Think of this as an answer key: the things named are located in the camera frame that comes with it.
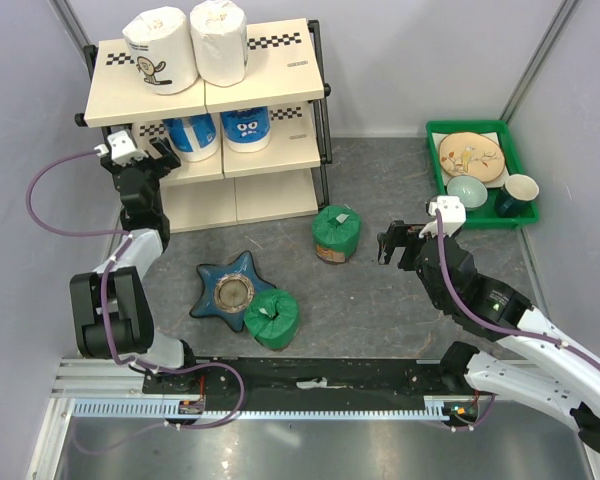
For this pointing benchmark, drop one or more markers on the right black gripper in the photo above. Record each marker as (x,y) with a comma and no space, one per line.
(399,234)

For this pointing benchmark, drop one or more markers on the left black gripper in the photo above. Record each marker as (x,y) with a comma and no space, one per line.
(163,165)

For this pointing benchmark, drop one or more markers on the blue roll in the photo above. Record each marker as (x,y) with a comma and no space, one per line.
(195,136)
(246,130)

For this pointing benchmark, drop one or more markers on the white cartoon-print roll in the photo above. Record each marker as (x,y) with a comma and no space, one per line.
(160,44)

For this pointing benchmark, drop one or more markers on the plain white roll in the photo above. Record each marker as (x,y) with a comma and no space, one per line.
(218,31)

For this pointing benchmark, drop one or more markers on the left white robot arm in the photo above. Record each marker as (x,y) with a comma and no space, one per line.
(112,317)

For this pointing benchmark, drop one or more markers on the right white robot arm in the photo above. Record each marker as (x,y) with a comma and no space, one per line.
(566,385)

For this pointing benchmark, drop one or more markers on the green roll near shelf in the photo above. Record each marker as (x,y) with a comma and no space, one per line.
(336,233)

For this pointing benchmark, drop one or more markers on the beige three-tier shelf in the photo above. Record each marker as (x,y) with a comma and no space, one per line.
(229,187)

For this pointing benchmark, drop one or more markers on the celadon ceramic bowl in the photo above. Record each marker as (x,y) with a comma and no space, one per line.
(471,192)

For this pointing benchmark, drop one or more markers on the green plastic tray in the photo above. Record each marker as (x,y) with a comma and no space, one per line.
(485,216)

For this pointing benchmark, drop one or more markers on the bird-painted ceramic plate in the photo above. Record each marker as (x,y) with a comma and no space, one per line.
(471,154)

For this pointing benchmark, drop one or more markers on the dark green white-lined cup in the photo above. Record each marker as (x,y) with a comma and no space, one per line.
(515,195)

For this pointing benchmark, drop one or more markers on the blue star-shaped dish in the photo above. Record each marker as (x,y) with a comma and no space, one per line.
(228,289)

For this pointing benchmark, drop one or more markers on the green roll front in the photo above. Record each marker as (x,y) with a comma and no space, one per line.
(272,318)

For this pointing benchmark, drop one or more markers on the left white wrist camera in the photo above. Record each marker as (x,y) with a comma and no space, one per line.
(120,148)

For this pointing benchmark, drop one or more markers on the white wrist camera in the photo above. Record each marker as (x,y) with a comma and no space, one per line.
(120,148)
(448,216)

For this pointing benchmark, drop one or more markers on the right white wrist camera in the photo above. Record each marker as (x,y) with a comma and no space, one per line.
(448,216)

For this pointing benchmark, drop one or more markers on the slotted cable duct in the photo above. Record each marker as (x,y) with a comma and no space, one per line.
(176,409)

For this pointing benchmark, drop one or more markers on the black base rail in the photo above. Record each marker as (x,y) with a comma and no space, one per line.
(319,382)

